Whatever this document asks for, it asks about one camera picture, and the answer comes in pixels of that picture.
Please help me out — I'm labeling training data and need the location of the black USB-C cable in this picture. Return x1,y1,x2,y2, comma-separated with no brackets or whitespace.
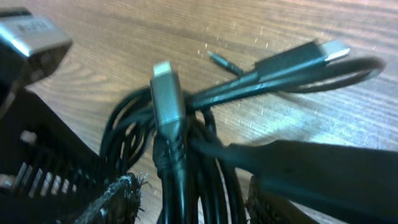
149,51,246,224

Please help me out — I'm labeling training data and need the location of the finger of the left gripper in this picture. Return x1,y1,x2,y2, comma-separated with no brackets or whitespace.
189,139,397,223
1,90,115,223

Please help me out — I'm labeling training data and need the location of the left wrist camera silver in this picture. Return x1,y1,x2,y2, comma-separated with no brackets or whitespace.
1,7,73,90

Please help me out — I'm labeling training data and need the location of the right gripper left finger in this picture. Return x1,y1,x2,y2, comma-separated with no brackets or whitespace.
75,173,146,224

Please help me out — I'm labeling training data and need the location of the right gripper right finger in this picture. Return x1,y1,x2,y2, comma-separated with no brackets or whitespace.
245,175,318,224

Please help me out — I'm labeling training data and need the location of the black USB-A cable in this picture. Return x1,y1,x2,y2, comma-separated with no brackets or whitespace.
99,39,386,224

